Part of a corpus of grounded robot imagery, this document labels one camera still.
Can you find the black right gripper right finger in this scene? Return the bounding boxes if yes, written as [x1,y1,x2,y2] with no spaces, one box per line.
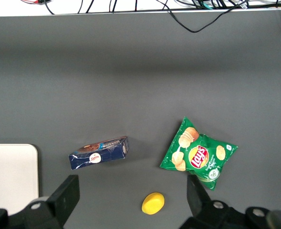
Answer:
[180,175,246,229]

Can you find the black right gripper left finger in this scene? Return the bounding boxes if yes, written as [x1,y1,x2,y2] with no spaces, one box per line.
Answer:
[9,175,80,229]

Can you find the beige plastic tray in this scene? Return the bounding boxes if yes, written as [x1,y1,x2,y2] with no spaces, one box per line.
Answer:
[0,144,40,212]

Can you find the dark blue cookie box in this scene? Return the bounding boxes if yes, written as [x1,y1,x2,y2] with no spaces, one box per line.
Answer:
[68,135,130,170]

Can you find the yellow plastic lemon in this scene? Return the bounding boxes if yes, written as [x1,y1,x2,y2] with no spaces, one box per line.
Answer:
[141,192,165,216]

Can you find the green Lays chips bag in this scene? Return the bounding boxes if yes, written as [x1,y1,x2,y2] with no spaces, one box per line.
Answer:
[159,116,239,191]

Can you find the long looped black cable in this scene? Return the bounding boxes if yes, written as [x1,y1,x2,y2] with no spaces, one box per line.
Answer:
[154,0,248,33]

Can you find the short curved black cable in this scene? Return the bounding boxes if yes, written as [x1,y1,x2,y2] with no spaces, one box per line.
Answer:
[44,0,56,15]

